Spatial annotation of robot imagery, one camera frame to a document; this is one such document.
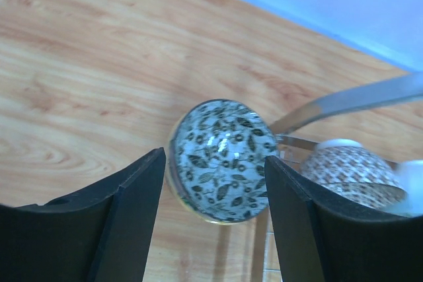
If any yellow rim leaf bowl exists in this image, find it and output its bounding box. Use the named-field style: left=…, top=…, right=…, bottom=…
left=165, top=118, right=231, bottom=226

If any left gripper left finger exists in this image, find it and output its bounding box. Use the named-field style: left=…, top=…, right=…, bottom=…
left=1, top=148, right=165, bottom=281

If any plain white bowl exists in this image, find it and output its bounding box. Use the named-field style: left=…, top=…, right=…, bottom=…
left=391, top=160, right=422, bottom=217

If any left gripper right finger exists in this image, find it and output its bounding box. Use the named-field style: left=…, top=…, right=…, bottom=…
left=264, top=156, right=422, bottom=282

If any silver wire dish rack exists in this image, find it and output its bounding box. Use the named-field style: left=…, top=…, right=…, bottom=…
left=257, top=71, right=423, bottom=282

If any brown diamond pattern bowl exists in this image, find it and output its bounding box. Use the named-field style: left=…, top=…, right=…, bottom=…
left=299, top=139, right=406, bottom=209

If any black leaf coral bowl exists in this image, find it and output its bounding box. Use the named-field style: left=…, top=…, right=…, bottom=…
left=173, top=99, right=280, bottom=224

